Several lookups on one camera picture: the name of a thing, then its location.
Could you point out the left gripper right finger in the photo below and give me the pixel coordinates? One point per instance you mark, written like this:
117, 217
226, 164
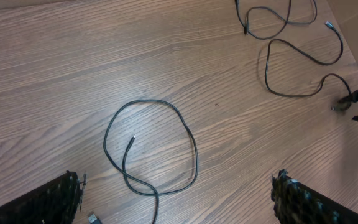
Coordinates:
295, 203

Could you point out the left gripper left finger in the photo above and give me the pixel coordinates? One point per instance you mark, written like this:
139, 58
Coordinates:
56, 201

